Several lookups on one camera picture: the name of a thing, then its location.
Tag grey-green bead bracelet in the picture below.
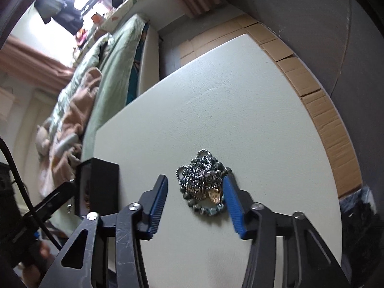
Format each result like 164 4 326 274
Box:
180 156 233 216

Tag white leather table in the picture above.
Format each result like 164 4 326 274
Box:
81 33 344 288

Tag dark plastic bag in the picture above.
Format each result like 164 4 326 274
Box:
339 186 382 276

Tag black jewelry box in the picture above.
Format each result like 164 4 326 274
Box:
75 157 120 218

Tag patterned window seat cushion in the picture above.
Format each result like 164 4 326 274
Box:
72 0 164 60

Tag light green quilt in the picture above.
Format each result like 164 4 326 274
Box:
48 33 111 132

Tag person's left hand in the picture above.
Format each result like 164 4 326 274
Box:
12 241 53 288

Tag grey wardrobe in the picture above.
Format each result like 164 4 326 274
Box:
222 0 384 198

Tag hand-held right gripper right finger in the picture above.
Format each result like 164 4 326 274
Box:
222 175 351 288

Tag beige plush toy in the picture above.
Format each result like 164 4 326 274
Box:
35 124 53 156

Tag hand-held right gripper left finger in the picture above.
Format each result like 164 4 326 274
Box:
39 174 168 288

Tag silver ball chain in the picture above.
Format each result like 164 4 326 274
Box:
175 148 224 201

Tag gold pendant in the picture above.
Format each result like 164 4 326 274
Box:
207 186 224 204

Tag hanging dark clothes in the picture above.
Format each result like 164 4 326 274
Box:
34 0 84 33

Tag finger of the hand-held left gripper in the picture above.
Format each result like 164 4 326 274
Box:
24 181 77 225

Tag bed with green sheet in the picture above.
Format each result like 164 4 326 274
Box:
81 13 159 144

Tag pink printed blanket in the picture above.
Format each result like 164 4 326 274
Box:
37 67 104 198

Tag cardboard floor sheets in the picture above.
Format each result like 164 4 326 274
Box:
180 13 363 198

